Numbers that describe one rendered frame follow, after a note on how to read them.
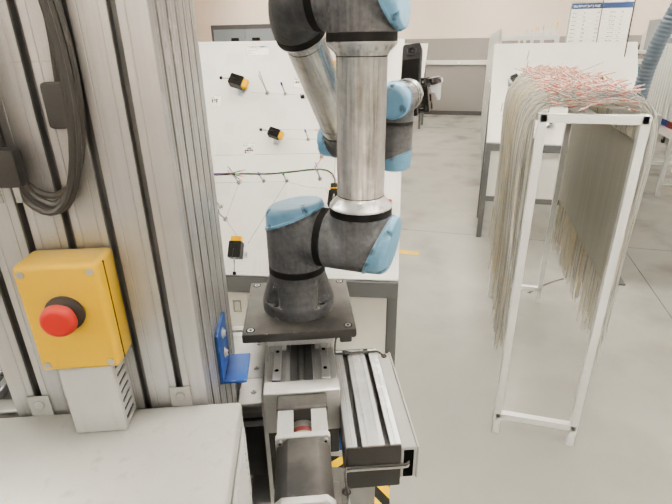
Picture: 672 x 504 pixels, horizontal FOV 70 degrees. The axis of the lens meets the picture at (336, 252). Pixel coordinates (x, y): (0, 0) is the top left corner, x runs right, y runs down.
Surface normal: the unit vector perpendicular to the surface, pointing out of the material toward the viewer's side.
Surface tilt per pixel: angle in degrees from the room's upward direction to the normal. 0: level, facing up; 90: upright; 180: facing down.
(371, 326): 90
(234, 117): 54
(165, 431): 0
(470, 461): 0
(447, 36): 90
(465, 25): 90
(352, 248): 90
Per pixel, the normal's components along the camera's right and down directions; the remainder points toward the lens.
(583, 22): -0.26, 0.39
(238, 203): -0.10, -0.22
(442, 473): -0.01, -0.92
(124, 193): 0.08, 0.40
